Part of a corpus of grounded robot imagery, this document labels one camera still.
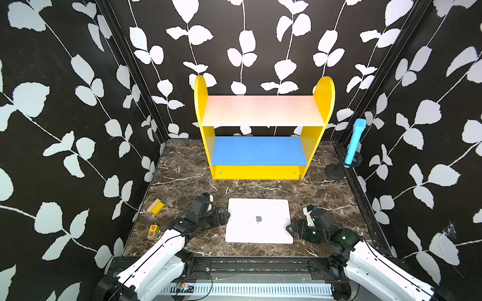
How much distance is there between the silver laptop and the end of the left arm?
0.38ft

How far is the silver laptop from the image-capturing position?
83 cm

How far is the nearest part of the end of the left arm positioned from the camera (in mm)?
637
